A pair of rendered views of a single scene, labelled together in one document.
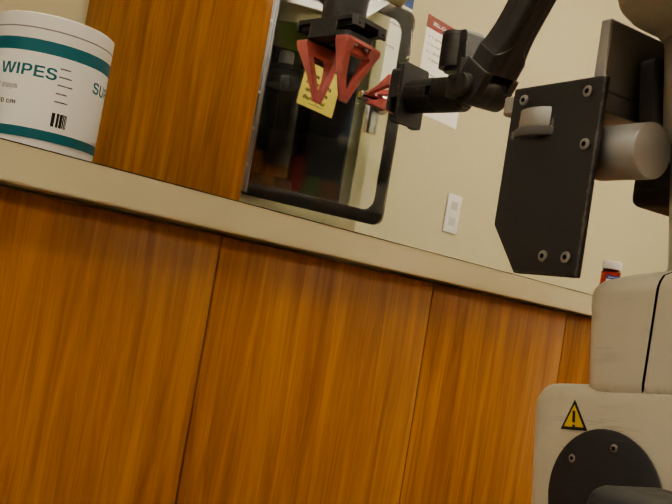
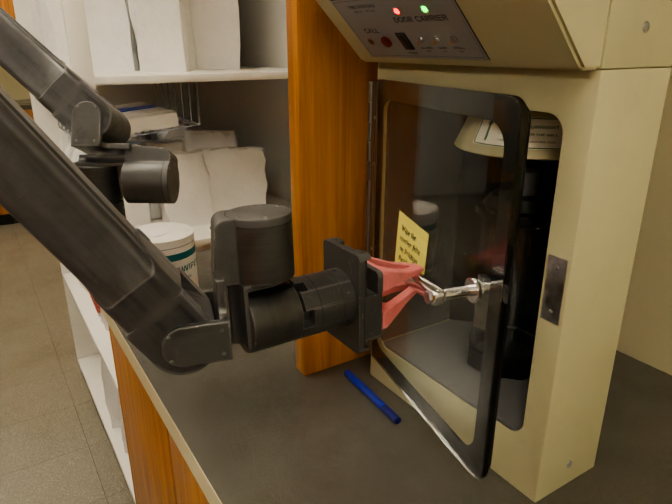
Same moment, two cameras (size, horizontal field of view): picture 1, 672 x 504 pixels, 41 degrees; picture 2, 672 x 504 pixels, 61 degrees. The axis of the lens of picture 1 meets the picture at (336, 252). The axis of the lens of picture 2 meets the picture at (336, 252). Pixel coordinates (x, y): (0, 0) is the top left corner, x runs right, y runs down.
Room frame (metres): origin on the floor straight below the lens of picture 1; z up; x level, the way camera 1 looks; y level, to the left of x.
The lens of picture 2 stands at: (1.60, -0.57, 1.43)
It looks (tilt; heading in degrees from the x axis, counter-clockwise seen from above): 20 degrees down; 105
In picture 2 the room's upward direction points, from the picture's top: straight up
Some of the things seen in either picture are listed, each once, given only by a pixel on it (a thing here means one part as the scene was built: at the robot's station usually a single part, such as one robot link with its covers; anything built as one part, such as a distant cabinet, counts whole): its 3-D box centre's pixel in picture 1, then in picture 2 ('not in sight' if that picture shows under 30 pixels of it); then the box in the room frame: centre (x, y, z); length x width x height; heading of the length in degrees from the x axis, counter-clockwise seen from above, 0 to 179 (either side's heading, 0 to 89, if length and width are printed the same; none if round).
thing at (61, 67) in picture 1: (44, 93); (163, 266); (1.00, 0.35, 1.01); 0.13 x 0.13 x 0.15
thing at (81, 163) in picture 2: not in sight; (102, 181); (1.13, 0.04, 1.27); 0.07 x 0.06 x 0.07; 14
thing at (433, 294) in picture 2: (375, 101); (433, 281); (1.56, -0.02, 1.20); 0.10 x 0.05 x 0.03; 125
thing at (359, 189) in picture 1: (331, 97); (424, 262); (1.54, 0.05, 1.19); 0.30 x 0.01 x 0.40; 125
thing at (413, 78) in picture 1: (421, 95); (324, 300); (1.46, -0.10, 1.20); 0.07 x 0.07 x 0.10; 46
